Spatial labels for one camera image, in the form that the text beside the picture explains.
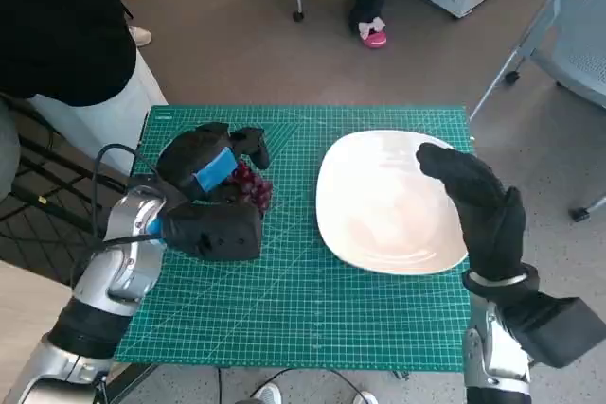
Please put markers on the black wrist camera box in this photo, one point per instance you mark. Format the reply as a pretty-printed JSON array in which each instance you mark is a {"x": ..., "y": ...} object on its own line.
[
  {"x": 218, "y": 231},
  {"x": 554, "y": 330}
]

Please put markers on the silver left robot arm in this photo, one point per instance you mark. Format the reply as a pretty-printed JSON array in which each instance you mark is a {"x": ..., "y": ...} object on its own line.
[{"x": 128, "y": 243}]

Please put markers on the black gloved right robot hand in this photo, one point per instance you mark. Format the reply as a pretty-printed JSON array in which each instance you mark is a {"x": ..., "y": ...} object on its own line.
[{"x": 494, "y": 229}]

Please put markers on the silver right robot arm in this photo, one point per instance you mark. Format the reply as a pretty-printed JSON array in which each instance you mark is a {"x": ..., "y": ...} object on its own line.
[{"x": 494, "y": 361}]

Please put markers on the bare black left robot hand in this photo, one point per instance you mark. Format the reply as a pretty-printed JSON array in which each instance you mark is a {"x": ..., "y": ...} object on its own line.
[{"x": 189, "y": 153}]

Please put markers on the green cutting mat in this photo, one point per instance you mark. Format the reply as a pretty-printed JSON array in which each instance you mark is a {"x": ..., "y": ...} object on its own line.
[{"x": 308, "y": 290}]

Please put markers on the white shoe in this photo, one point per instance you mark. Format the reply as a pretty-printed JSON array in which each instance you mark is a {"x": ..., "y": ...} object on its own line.
[
  {"x": 269, "y": 395},
  {"x": 365, "y": 398}
]

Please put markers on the black metal rack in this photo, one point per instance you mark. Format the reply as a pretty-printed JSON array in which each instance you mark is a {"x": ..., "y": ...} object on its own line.
[{"x": 57, "y": 200}]

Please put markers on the grey rounded cushion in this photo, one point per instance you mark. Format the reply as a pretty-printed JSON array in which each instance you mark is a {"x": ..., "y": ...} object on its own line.
[{"x": 8, "y": 148}]

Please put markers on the blue-grey chair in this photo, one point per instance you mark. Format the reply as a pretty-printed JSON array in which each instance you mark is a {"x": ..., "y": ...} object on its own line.
[{"x": 577, "y": 44}]

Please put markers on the red toy grape bunch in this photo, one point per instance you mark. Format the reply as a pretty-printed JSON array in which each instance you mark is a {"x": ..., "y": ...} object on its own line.
[{"x": 251, "y": 184}]

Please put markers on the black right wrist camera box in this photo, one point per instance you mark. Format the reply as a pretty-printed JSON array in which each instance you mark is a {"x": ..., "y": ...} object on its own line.
[{"x": 554, "y": 330}]

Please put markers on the beige wooden board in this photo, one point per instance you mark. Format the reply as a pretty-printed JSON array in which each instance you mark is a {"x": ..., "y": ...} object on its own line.
[{"x": 28, "y": 300}]

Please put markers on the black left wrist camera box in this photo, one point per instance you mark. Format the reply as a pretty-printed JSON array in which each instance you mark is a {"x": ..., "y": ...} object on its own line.
[{"x": 218, "y": 231}]

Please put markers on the white plate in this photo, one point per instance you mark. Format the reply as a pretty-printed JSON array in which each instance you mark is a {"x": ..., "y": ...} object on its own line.
[{"x": 379, "y": 196}]

